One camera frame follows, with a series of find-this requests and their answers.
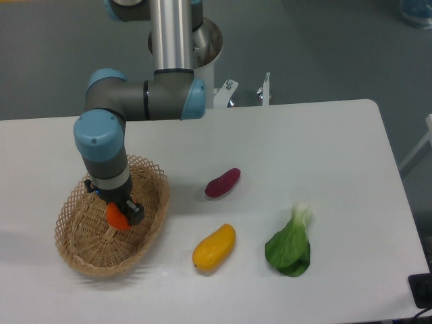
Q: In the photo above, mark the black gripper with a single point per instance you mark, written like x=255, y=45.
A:
x=131, y=210

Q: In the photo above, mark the orange fruit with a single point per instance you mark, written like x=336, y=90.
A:
x=116, y=218

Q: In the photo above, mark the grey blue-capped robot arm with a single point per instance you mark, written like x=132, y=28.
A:
x=112, y=100

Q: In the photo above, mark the woven wicker basket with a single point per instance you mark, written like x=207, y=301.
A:
x=89, y=245

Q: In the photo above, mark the purple sweet potato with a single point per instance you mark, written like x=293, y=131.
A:
x=223, y=184

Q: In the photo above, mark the yellow mango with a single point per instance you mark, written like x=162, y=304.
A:
x=211, y=252

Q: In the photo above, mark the green bok choy leaf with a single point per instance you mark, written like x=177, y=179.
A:
x=289, y=250

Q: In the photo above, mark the black device at table corner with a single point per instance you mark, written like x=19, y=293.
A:
x=420, y=286

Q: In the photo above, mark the blue object top right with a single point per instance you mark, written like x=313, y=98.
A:
x=416, y=12

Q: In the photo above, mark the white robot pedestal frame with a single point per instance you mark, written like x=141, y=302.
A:
x=208, y=47

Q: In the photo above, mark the white frame right edge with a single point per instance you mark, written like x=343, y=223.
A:
x=420, y=151

